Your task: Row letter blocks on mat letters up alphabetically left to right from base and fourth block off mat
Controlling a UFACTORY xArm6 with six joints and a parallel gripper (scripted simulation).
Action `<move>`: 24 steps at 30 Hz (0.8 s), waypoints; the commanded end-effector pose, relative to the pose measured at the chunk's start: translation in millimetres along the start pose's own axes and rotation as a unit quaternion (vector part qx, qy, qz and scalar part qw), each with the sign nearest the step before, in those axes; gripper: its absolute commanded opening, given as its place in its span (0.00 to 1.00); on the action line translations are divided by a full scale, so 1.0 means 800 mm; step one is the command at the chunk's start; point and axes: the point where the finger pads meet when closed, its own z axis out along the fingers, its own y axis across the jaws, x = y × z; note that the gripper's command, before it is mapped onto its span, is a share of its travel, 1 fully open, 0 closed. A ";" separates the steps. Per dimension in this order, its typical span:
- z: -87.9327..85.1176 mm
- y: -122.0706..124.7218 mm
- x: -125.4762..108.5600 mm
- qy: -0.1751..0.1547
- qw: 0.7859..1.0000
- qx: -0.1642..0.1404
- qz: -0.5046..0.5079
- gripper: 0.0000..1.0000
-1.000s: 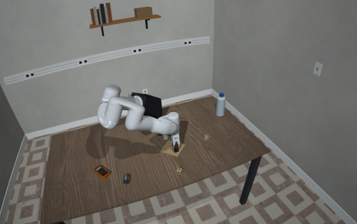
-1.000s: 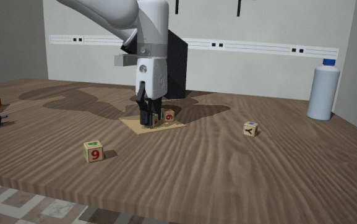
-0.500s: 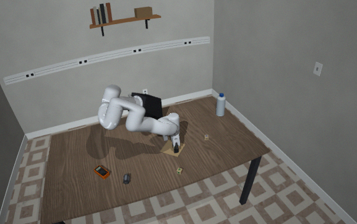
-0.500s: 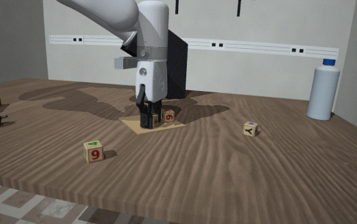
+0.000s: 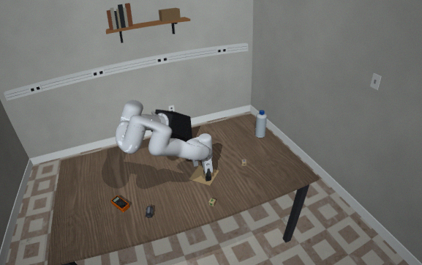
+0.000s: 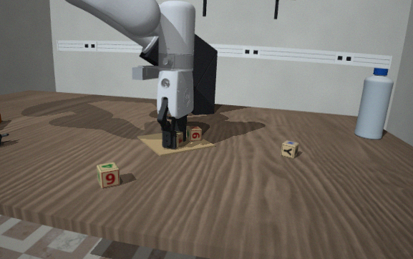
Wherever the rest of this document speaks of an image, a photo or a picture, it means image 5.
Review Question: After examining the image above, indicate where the white plastic bottle with blue cap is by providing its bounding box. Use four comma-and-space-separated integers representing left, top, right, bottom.
255, 110, 267, 138

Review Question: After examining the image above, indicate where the tan flat mat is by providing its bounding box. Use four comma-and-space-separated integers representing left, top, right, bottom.
189, 165, 219, 186

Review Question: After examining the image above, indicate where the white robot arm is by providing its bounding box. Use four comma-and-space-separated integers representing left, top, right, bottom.
116, 100, 213, 167

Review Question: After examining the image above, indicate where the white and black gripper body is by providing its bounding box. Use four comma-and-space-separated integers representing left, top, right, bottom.
202, 158, 213, 173

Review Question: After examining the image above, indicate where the orange multimeter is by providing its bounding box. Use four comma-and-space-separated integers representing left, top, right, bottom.
111, 195, 130, 212

